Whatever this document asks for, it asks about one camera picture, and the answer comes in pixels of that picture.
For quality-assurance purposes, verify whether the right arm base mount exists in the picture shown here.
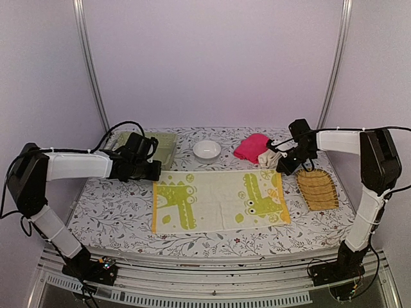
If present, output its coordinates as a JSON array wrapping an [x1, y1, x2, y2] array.
[[306, 258, 365, 302]]

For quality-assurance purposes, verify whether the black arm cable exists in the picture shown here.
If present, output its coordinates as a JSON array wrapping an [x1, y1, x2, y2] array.
[[272, 126, 411, 193], [0, 121, 145, 238]]

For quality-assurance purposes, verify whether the cream white towel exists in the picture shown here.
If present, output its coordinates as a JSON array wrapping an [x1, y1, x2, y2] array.
[[258, 150, 283, 169]]

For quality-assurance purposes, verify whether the right aluminium frame post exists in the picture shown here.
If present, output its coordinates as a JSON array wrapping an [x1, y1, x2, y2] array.
[[317, 0, 353, 129]]

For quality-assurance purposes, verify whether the white ceramic bowl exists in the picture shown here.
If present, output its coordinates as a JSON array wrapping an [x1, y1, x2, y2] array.
[[193, 140, 221, 164]]

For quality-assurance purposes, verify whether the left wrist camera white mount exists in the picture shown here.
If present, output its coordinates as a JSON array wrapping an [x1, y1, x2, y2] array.
[[146, 137, 159, 158]]

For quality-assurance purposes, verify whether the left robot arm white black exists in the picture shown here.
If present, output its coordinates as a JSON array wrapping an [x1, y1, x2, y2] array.
[[6, 133, 161, 278]]

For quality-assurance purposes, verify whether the aluminium front rail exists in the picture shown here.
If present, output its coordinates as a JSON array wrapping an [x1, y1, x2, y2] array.
[[28, 248, 402, 307]]

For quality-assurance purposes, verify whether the green crocodile pattern towel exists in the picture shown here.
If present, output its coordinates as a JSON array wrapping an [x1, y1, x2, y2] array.
[[152, 169, 291, 234]]

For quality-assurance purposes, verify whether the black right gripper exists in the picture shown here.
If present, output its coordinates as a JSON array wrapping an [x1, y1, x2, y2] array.
[[277, 144, 317, 175]]

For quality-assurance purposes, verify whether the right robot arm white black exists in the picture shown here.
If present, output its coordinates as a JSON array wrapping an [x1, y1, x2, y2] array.
[[267, 119, 402, 253]]

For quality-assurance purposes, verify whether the pink towel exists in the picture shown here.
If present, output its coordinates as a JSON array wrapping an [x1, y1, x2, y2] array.
[[234, 133, 269, 164]]

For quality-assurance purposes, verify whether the yellow woven bamboo tray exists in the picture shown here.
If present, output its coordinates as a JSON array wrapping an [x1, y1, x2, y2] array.
[[295, 169, 339, 211]]

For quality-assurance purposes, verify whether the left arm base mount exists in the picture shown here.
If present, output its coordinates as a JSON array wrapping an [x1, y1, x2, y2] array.
[[62, 255, 118, 286]]

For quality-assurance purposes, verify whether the aluminium frame post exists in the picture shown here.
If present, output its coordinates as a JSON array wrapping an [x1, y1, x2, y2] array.
[[73, 0, 110, 132], [317, 0, 353, 129]]

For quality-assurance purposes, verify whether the green plastic basket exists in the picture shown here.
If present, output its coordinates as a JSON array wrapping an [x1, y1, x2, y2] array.
[[104, 131, 178, 171]]

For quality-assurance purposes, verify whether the left aluminium frame post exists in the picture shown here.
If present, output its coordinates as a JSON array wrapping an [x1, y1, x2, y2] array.
[[73, 0, 110, 132]]

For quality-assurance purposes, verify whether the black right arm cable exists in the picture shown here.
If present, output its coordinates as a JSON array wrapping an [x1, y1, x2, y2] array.
[[272, 126, 411, 193]]

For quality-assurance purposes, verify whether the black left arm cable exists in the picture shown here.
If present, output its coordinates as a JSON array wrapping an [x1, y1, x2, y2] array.
[[0, 121, 145, 238]]

